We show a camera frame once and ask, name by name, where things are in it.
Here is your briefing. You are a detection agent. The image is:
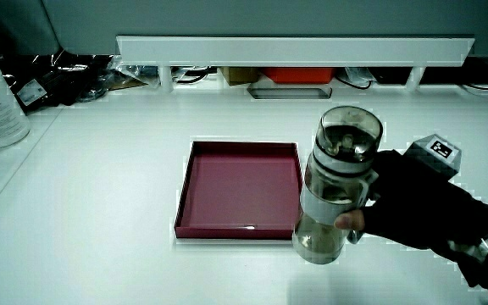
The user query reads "clear plastic bag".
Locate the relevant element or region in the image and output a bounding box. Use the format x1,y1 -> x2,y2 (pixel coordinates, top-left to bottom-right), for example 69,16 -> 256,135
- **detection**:
107,55 -> 161,91

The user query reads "person's right hand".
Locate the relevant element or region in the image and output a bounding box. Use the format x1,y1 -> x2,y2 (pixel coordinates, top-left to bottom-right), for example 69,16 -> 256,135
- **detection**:
334,134 -> 488,257

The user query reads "white desk shelf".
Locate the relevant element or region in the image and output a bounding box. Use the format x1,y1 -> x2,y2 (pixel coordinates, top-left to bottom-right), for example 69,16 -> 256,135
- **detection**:
115,35 -> 476,94

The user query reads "brown cardboard box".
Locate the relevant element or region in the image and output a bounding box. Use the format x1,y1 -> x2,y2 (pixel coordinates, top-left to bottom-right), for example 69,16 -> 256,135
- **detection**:
219,66 -> 259,86

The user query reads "orange box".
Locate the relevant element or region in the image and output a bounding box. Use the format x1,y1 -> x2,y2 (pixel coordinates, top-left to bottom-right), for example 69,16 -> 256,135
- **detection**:
262,66 -> 336,85

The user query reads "black plastic bag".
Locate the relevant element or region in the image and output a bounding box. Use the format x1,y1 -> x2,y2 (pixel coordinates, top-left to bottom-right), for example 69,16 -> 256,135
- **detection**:
0,49 -> 114,114

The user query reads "dark red square tray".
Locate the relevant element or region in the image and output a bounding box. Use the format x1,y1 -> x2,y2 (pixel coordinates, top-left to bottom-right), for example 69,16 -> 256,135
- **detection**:
174,140 -> 305,241

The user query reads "clear bottle with grey lid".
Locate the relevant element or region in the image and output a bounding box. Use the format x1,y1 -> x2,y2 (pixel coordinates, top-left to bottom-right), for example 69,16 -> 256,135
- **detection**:
291,105 -> 385,266

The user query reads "grey cable slot plate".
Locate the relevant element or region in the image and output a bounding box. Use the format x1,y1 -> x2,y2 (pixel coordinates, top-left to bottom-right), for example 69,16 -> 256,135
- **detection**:
247,86 -> 334,101

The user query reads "black cable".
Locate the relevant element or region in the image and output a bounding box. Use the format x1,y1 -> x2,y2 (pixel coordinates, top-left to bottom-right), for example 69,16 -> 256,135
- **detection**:
335,67 -> 374,91
170,65 -> 219,85

